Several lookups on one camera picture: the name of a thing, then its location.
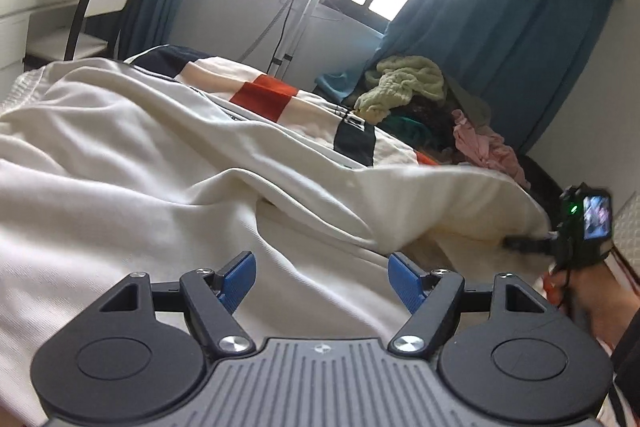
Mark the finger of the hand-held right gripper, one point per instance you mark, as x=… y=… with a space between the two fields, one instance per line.
x=527 y=244

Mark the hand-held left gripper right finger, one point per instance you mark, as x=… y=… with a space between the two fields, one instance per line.
x=406 y=282

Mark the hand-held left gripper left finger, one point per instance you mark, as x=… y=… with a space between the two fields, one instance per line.
x=239 y=278

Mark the cream jacket with striped panels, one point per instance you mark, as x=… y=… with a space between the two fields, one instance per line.
x=165 y=172

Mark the person's right hand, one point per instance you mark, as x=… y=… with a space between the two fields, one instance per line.
x=595 y=302

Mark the white textured bed sheet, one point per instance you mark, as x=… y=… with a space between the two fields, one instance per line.
x=627 y=227

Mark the pink garment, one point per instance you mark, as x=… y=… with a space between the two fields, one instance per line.
x=487 y=147

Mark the dark green garment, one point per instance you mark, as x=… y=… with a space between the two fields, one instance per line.
x=407 y=127

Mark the dark brown garment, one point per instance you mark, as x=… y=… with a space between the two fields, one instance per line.
x=437 y=117

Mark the green knit garment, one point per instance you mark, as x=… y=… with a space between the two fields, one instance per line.
x=405 y=84

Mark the garment steamer stand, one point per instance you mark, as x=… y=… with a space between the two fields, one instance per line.
x=305 y=7

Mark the white desk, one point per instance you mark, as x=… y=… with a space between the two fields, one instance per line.
x=35 y=2

